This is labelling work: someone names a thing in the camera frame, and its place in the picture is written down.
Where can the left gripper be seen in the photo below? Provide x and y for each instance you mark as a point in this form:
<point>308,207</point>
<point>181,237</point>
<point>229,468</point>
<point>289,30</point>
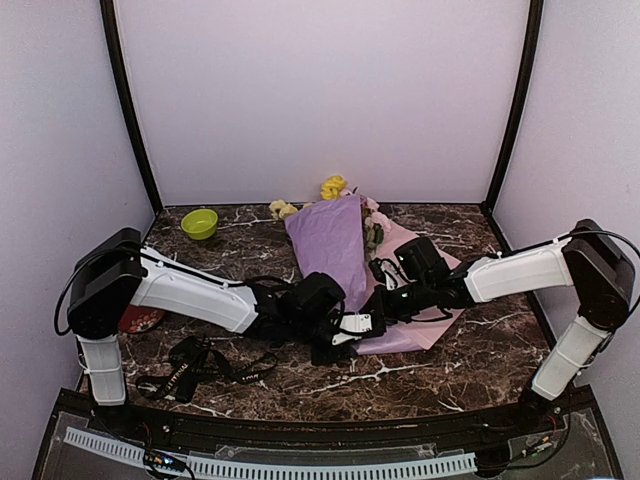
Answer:
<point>320,358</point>

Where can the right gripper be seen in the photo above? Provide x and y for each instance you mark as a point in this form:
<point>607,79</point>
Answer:
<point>383,313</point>

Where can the pink wrapping paper sheet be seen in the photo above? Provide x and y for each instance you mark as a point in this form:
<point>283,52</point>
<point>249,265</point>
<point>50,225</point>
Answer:
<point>327,237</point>

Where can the yellow daisy bunch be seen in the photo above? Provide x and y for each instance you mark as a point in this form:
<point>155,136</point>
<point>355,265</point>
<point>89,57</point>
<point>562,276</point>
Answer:
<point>281,209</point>

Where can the yellow rose stem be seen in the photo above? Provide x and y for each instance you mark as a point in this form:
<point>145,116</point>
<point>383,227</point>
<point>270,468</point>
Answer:
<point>333,187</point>

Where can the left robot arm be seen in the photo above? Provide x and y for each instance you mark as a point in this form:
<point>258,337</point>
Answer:
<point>122,272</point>

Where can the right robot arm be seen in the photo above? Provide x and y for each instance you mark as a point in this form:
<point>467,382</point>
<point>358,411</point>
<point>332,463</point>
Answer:
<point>598,265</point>

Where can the black printed ribbon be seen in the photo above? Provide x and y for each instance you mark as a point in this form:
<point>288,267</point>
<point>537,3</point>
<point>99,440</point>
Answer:
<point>194,361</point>

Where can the green plastic bowl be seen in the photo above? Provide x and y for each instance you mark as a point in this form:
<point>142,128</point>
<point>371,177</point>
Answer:
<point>200,224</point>

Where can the red floral dish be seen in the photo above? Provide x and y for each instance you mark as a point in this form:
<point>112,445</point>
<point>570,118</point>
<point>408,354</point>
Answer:
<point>137,319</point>

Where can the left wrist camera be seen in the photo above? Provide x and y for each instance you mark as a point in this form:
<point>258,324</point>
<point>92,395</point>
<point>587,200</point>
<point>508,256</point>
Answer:
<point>318,294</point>

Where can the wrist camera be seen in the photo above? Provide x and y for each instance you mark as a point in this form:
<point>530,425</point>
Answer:
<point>421,261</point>
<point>318,294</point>

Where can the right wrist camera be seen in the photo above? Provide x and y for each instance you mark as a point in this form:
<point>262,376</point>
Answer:
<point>421,261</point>

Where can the black front rail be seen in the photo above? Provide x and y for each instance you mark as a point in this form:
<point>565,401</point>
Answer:
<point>183,427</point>

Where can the white slotted cable duct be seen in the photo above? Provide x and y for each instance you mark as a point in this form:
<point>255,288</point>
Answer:
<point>234,462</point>

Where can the right black frame post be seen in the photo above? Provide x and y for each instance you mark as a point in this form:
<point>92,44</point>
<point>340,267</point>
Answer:
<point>525,70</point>

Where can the black frame post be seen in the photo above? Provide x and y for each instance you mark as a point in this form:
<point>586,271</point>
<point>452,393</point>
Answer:
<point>125,97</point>
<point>525,70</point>

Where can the left black frame post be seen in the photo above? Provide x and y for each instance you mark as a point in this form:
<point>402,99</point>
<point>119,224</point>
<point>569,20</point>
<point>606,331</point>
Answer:
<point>125,97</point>

